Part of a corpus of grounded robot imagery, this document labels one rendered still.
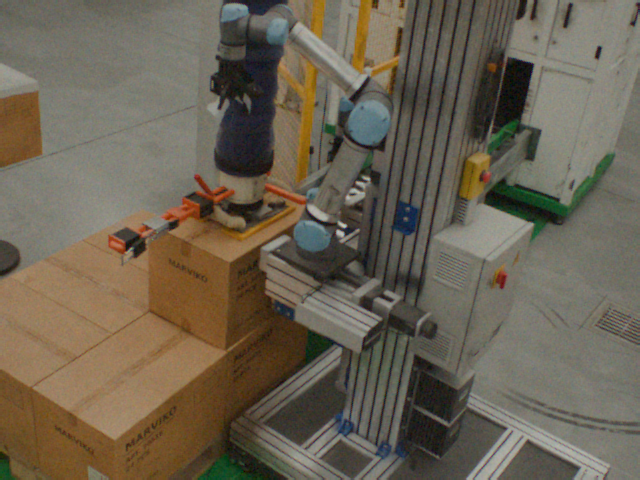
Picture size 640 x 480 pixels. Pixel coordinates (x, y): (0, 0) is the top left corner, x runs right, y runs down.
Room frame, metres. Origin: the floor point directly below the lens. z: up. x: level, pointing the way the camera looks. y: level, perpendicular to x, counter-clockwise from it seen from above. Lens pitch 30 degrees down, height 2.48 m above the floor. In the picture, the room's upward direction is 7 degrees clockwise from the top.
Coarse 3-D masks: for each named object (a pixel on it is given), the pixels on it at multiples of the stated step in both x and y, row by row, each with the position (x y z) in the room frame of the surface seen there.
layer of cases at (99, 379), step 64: (64, 256) 2.91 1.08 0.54; (128, 256) 2.97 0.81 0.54; (0, 320) 2.41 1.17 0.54; (64, 320) 2.46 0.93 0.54; (128, 320) 2.51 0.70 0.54; (0, 384) 2.15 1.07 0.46; (64, 384) 2.11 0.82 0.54; (128, 384) 2.15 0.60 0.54; (192, 384) 2.22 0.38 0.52; (256, 384) 2.58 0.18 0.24; (64, 448) 2.00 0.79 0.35; (128, 448) 1.93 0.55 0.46; (192, 448) 2.23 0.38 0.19
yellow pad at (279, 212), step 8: (272, 208) 2.76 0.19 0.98; (280, 208) 2.79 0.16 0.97; (288, 208) 2.80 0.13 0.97; (248, 216) 2.65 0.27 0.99; (264, 216) 2.71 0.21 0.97; (272, 216) 2.72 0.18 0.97; (280, 216) 2.74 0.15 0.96; (248, 224) 2.63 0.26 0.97; (256, 224) 2.64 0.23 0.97; (264, 224) 2.66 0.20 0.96; (224, 232) 2.58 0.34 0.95; (232, 232) 2.57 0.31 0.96; (240, 232) 2.57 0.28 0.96; (248, 232) 2.58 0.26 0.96; (256, 232) 2.62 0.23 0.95; (240, 240) 2.54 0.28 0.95
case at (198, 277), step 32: (192, 224) 2.63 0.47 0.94; (288, 224) 2.71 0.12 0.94; (160, 256) 2.57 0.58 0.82; (192, 256) 2.48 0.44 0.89; (224, 256) 2.43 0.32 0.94; (256, 256) 2.53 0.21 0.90; (160, 288) 2.57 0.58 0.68; (192, 288) 2.48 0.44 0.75; (224, 288) 2.40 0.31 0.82; (256, 288) 2.54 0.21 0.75; (192, 320) 2.48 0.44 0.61; (224, 320) 2.40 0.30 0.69; (256, 320) 2.56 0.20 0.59
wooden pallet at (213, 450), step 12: (288, 372) 2.80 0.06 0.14; (276, 384) 2.72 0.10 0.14; (264, 396) 2.64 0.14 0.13; (228, 432) 2.42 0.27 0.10; (0, 444) 2.18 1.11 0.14; (216, 444) 2.36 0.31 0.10; (228, 444) 2.43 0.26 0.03; (12, 456) 2.14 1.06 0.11; (192, 456) 2.23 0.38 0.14; (204, 456) 2.35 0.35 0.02; (216, 456) 2.36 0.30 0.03; (12, 468) 2.15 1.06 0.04; (24, 468) 2.11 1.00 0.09; (36, 468) 2.09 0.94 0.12; (180, 468) 2.16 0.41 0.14; (192, 468) 2.28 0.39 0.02; (204, 468) 2.29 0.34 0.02
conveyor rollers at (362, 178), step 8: (504, 144) 4.77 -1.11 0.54; (496, 152) 4.62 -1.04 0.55; (368, 168) 4.18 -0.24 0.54; (360, 176) 4.05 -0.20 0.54; (368, 176) 4.08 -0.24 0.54; (360, 184) 3.95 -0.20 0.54; (352, 192) 3.86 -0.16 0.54; (360, 192) 3.85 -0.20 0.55; (344, 200) 3.77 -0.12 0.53; (344, 232) 3.44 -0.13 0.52
